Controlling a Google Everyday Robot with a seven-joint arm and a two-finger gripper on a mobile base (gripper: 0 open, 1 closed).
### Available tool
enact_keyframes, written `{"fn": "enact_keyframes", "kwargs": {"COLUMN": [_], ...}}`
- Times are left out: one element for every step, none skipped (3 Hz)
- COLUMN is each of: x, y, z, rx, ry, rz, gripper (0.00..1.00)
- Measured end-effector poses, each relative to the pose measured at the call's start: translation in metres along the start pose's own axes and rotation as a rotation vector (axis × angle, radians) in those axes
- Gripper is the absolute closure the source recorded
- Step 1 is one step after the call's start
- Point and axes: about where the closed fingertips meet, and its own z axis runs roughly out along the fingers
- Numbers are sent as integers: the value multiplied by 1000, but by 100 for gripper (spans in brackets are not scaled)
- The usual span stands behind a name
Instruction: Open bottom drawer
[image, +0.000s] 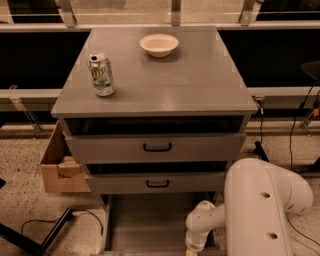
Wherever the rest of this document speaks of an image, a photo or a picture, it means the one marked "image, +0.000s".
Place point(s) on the green soda can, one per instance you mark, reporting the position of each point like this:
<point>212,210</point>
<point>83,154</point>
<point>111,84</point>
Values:
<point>100,69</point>

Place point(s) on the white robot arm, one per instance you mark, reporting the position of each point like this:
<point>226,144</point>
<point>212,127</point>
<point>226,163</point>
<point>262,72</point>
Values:
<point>258,196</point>

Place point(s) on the metal bracket left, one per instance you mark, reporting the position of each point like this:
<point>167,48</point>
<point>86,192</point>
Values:
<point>19,106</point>

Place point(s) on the grey drawer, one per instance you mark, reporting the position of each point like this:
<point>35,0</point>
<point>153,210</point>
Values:
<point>156,183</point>
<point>160,148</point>
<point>148,224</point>

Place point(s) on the white paper bowl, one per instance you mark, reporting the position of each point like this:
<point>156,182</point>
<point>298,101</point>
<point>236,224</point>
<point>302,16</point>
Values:
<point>159,45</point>

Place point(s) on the metal window rail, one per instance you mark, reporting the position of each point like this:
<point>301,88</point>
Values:
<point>88,14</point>

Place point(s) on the grey top drawer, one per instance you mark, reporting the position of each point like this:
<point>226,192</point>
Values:
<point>160,148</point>

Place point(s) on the grey middle drawer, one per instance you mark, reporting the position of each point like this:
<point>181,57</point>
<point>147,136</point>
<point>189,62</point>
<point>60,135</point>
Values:
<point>156,183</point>

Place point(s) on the grey bottom drawer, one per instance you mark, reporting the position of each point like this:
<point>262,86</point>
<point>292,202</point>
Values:
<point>148,224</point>

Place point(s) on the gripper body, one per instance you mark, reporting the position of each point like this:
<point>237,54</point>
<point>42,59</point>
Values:
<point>194,242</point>

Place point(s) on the grey drawer cabinet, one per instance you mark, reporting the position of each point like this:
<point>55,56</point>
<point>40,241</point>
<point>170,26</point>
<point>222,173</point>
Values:
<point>195,90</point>

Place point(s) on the brown cardboard box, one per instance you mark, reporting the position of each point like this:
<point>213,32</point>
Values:
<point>60,172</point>

